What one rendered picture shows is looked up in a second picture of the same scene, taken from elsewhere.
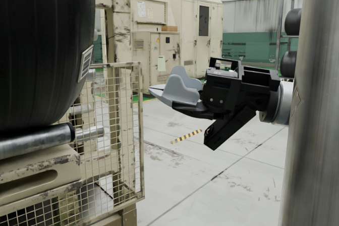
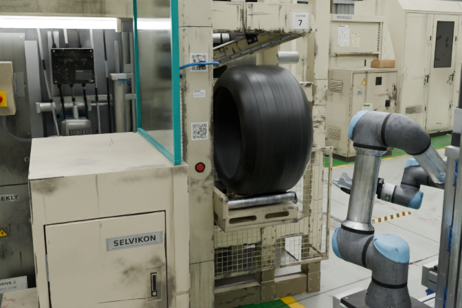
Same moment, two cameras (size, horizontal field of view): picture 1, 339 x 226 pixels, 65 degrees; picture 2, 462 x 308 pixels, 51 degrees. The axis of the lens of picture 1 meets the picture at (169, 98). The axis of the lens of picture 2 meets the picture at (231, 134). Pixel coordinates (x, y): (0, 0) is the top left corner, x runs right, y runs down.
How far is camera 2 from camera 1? 1.65 m
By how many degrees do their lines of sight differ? 19
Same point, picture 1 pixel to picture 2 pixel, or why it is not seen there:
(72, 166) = (295, 211)
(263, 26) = not seen: outside the picture
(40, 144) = (282, 199)
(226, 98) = not seen: hidden behind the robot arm
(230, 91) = not seen: hidden behind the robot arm
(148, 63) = (348, 114)
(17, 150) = (275, 200)
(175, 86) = (342, 181)
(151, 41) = (353, 83)
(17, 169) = (275, 208)
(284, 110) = (383, 194)
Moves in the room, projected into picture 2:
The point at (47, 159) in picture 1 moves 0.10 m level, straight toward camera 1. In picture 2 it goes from (284, 206) to (290, 214)
